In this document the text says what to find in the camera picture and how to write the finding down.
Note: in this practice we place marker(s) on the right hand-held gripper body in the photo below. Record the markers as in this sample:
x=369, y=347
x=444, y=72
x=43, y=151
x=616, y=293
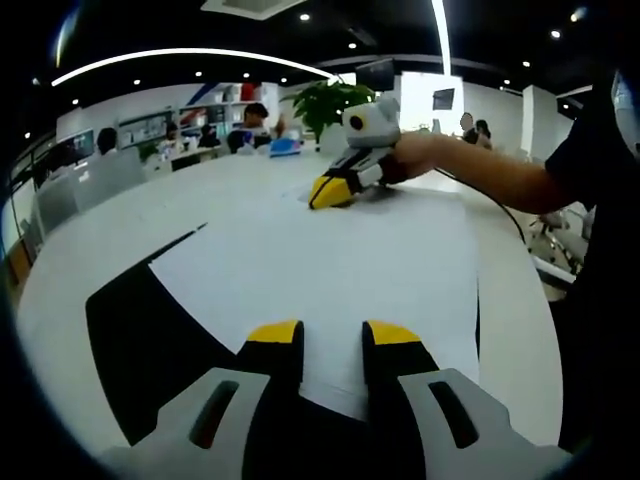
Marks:
x=377, y=127

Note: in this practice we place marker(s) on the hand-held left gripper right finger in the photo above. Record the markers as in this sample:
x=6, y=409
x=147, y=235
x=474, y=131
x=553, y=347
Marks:
x=450, y=415

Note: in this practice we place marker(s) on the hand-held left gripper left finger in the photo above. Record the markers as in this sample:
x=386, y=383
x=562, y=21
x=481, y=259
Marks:
x=190, y=425

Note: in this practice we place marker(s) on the person's right hand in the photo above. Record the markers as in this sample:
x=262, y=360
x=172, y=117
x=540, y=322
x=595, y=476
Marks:
x=415, y=152

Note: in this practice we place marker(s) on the green plant in white pot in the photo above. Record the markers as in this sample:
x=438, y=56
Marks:
x=325, y=102

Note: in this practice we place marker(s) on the small dark screen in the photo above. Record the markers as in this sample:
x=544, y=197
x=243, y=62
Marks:
x=444, y=97

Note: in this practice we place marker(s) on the long straight ceiling light strip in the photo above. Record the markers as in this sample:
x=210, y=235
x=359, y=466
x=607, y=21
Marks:
x=442, y=35

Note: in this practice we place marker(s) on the red box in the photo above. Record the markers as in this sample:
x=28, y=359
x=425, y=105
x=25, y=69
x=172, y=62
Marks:
x=249, y=91

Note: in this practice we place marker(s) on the group of ceiling spotlights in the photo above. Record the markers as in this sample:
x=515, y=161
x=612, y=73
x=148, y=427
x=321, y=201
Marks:
x=304, y=17

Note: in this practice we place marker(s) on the white ceiling air conditioner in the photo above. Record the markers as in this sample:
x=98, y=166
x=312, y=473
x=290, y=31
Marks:
x=250, y=6

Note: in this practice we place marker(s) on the small potted plant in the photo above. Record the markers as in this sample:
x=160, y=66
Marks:
x=148, y=150

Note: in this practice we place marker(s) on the curved ceiling light strip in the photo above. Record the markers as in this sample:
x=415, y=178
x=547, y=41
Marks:
x=175, y=51

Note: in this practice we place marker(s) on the white office chair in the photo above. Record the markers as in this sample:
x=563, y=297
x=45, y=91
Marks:
x=565, y=245

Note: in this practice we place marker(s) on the white chest-worn device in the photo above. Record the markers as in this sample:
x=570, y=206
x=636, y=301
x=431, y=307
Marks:
x=627, y=105

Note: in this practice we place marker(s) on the desktop monitor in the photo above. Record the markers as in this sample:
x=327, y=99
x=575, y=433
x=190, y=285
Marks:
x=75, y=147

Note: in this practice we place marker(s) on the dark wall screen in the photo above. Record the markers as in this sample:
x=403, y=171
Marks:
x=375, y=75

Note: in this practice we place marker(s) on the white wall shelf unit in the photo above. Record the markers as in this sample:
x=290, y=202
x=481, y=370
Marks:
x=150, y=125

